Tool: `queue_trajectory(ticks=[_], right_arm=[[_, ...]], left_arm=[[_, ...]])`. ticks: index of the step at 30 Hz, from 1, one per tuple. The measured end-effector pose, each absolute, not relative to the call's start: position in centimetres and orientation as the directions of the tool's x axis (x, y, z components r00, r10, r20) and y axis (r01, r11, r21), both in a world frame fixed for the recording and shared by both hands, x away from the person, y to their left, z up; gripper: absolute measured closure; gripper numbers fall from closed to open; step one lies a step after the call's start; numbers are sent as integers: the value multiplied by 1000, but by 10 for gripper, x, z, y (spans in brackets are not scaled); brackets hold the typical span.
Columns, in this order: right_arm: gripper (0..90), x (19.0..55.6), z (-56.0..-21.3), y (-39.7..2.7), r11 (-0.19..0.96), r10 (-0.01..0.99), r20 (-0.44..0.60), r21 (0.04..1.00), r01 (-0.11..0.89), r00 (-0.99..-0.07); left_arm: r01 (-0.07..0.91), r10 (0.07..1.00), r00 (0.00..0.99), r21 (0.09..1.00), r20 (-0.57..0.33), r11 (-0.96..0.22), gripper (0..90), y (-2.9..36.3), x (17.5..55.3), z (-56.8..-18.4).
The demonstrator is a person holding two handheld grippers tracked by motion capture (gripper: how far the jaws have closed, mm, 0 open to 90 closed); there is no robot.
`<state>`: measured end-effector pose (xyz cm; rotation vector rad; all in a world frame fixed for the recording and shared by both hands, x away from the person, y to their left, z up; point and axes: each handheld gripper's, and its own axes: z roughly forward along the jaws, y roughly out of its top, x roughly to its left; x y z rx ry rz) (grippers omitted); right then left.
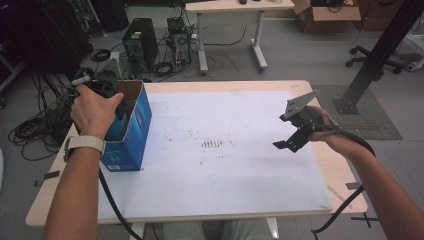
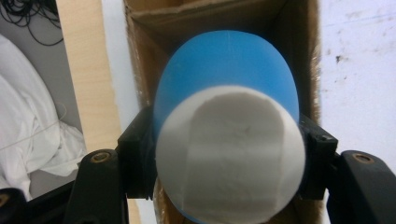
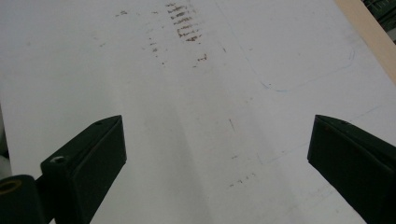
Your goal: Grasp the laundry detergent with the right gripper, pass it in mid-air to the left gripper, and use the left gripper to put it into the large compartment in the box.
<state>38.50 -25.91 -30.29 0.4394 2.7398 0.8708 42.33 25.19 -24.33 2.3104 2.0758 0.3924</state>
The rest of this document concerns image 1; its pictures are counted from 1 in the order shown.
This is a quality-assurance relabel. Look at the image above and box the white table mat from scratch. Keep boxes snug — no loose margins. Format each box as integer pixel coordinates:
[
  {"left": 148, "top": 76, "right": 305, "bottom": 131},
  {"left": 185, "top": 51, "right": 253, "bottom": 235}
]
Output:
[{"left": 97, "top": 90, "right": 333, "bottom": 222}]

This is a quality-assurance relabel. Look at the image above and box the black office chair base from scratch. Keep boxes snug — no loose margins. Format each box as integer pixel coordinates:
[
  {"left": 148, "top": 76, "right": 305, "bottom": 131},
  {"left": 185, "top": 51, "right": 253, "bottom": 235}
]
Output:
[{"left": 345, "top": 45, "right": 405, "bottom": 76}]

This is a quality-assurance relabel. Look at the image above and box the blue cardboard box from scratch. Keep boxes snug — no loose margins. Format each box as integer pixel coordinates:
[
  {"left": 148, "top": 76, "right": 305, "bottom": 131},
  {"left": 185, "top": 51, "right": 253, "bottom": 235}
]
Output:
[{"left": 99, "top": 79, "right": 153, "bottom": 173}]

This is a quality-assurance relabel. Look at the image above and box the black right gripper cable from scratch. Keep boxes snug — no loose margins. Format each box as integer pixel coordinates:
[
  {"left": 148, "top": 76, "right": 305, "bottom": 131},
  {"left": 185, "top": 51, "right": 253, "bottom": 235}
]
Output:
[{"left": 310, "top": 123, "right": 377, "bottom": 240}]

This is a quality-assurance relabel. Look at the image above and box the black curtain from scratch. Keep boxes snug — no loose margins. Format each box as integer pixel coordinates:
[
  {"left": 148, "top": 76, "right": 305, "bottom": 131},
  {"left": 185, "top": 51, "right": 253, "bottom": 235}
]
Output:
[{"left": 0, "top": 0, "right": 95, "bottom": 99}]

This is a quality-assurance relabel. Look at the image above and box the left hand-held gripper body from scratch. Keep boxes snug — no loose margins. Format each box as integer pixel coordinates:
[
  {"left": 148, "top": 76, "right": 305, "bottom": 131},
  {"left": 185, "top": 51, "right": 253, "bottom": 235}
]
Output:
[{"left": 70, "top": 59, "right": 120, "bottom": 99}]

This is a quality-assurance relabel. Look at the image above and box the black metal stand post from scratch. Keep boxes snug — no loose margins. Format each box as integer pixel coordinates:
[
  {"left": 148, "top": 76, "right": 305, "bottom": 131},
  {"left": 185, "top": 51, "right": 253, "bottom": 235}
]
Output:
[{"left": 332, "top": 0, "right": 424, "bottom": 116}]

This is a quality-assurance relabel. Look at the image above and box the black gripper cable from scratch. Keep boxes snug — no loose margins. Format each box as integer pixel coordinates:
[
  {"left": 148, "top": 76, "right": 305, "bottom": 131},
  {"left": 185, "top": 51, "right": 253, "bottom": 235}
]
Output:
[
  {"left": 97, "top": 167, "right": 144, "bottom": 240},
  {"left": 310, "top": 123, "right": 377, "bottom": 240}
]

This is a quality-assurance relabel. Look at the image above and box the wristwatch with white band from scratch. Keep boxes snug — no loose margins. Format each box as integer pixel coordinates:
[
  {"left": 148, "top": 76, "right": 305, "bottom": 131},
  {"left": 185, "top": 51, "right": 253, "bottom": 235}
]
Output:
[{"left": 62, "top": 134, "right": 107, "bottom": 164}]

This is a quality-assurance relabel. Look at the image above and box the white desk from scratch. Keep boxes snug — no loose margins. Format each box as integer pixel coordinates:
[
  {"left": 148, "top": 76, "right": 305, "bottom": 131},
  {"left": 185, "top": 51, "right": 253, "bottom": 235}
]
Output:
[{"left": 185, "top": 0, "right": 296, "bottom": 75}]

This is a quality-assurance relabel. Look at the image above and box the coiled black cable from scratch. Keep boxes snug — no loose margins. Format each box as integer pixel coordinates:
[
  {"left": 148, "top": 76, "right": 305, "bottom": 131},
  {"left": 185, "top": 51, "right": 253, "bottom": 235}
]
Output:
[
  {"left": 89, "top": 48, "right": 112, "bottom": 63},
  {"left": 152, "top": 61, "right": 175, "bottom": 78}
]

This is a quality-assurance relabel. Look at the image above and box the person's right hand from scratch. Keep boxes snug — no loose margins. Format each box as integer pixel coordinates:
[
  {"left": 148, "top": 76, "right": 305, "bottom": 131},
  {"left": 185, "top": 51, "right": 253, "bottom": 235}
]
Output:
[{"left": 307, "top": 105, "right": 365, "bottom": 160}]

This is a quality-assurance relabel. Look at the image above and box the person's left hand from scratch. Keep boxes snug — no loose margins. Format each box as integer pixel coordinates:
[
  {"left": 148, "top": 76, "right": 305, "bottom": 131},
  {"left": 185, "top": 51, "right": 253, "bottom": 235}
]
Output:
[{"left": 70, "top": 84, "right": 125, "bottom": 140}]

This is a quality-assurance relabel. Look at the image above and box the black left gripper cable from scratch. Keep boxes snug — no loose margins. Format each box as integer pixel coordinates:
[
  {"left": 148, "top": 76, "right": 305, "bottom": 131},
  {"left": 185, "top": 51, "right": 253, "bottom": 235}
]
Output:
[{"left": 97, "top": 167, "right": 144, "bottom": 240}]

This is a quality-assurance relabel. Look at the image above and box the black computer tower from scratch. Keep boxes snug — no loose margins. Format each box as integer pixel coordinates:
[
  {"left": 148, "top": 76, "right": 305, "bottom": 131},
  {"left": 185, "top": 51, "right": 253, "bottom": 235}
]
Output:
[{"left": 121, "top": 17, "right": 160, "bottom": 75}]

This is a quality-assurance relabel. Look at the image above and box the grey floor mat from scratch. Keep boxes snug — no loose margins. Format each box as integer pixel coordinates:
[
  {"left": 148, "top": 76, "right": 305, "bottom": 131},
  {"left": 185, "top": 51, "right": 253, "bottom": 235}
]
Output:
[{"left": 313, "top": 84, "right": 403, "bottom": 141}]

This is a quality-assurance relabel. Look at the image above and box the brown cardboard box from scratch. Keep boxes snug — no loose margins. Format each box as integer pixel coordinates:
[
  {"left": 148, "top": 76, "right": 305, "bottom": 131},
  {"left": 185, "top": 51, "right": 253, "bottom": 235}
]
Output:
[{"left": 292, "top": 0, "right": 362, "bottom": 34}]

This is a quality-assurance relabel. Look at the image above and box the heap of black floor cables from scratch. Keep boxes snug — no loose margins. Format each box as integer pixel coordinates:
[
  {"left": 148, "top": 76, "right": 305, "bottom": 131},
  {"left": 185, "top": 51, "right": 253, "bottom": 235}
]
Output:
[{"left": 7, "top": 68, "right": 84, "bottom": 162}]

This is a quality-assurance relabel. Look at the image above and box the light wooden table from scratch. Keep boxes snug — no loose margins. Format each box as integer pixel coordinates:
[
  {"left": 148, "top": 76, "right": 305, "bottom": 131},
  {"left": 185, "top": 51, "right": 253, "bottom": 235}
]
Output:
[{"left": 25, "top": 79, "right": 369, "bottom": 228}]

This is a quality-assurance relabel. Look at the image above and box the open computer case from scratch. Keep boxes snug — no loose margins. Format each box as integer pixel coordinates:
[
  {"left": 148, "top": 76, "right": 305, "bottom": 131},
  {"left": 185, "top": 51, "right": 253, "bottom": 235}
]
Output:
[{"left": 166, "top": 16, "right": 193, "bottom": 68}]

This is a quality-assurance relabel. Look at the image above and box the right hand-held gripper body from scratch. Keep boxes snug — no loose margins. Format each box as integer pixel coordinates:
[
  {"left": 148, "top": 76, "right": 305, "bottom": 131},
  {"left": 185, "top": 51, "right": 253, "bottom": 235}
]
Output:
[{"left": 279, "top": 89, "right": 320, "bottom": 131}]

